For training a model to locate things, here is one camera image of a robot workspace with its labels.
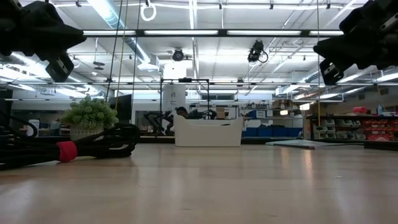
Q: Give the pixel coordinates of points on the person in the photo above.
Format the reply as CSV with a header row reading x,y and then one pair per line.
x,y
182,112

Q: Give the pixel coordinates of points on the black round ceiling fixture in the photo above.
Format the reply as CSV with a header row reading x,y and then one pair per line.
x,y
178,55

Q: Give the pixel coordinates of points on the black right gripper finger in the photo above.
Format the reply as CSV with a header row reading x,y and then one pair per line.
x,y
329,48

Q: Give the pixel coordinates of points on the small green potted plant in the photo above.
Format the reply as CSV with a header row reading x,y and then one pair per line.
x,y
90,115

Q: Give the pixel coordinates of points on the overhead LED light bar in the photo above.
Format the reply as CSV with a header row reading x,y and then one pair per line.
x,y
186,32

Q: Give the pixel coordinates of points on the magazine with waterfall cover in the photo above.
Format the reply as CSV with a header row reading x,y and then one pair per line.
x,y
311,143

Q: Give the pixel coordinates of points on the black hanging camera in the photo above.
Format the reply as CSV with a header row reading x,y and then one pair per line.
x,y
255,51

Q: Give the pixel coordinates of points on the row of blue bins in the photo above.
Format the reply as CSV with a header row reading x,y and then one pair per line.
x,y
273,131

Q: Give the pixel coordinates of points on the black background robot arms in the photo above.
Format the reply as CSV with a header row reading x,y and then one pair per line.
x,y
158,121

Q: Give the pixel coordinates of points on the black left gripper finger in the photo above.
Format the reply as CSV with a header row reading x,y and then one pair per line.
x,y
74,39

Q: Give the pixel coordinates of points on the black monitor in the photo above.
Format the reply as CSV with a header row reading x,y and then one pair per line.
x,y
122,109

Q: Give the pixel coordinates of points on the shelf with red bins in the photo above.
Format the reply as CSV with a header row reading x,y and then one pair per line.
x,y
376,126

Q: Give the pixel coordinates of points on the white plastic bin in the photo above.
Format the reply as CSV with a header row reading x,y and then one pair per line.
x,y
208,133

